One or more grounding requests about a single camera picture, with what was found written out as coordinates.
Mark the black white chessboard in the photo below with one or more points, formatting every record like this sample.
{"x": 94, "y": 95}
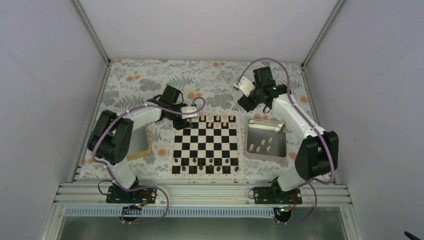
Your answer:
{"x": 199, "y": 141}

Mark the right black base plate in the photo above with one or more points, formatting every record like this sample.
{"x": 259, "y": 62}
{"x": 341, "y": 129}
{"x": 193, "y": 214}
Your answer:
{"x": 267, "y": 195}

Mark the floral patterned table mat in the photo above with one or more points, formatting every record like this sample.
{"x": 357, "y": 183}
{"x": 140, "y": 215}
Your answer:
{"x": 133, "y": 81}

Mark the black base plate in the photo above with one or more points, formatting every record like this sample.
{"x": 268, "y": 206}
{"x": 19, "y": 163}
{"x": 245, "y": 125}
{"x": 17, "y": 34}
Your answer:
{"x": 267, "y": 195}
{"x": 116, "y": 195}

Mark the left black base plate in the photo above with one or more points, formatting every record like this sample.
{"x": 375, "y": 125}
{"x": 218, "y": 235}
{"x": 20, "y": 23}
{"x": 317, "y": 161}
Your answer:
{"x": 116, "y": 195}

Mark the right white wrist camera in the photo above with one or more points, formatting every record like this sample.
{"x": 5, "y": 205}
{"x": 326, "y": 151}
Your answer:
{"x": 245, "y": 85}

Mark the empty metal tray wooden rim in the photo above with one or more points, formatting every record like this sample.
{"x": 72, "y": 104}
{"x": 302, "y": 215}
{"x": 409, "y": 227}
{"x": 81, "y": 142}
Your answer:
{"x": 140, "y": 144}

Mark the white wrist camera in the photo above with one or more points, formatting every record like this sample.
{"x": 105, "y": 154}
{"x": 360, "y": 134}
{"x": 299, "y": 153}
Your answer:
{"x": 189, "y": 112}
{"x": 245, "y": 85}

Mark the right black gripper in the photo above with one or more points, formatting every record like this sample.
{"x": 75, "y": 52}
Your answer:
{"x": 247, "y": 105}

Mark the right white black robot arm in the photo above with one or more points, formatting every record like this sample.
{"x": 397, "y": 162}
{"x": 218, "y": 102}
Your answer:
{"x": 317, "y": 157}

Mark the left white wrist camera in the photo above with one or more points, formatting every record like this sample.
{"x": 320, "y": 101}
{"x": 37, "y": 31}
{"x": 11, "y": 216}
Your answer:
{"x": 189, "y": 112}

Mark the metal tray with light pieces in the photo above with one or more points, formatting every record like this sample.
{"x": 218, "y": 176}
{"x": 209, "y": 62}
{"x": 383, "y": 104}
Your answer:
{"x": 257, "y": 130}

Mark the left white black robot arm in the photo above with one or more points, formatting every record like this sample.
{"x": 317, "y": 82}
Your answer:
{"x": 111, "y": 137}

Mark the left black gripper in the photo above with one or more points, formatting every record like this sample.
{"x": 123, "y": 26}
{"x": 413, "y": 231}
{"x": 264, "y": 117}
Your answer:
{"x": 181, "y": 125}

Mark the aluminium rail frame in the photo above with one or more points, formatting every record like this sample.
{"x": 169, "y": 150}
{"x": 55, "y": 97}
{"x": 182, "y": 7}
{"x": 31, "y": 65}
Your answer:
{"x": 203, "y": 195}

